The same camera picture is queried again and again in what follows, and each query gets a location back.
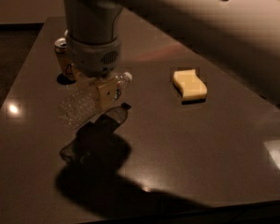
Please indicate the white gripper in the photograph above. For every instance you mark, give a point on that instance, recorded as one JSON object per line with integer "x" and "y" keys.
{"x": 91, "y": 59}

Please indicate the clear plastic water bottle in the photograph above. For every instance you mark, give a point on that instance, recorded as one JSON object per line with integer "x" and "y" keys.
{"x": 78, "y": 108}

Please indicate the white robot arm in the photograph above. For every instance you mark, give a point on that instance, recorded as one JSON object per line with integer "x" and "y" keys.
{"x": 241, "y": 37}

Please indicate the orange soda can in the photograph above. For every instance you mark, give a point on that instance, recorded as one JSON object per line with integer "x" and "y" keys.
{"x": 68, "y": 74}

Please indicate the yellow sponge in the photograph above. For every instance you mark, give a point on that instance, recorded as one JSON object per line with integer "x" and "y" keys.
{"x": 189, "y": 85}

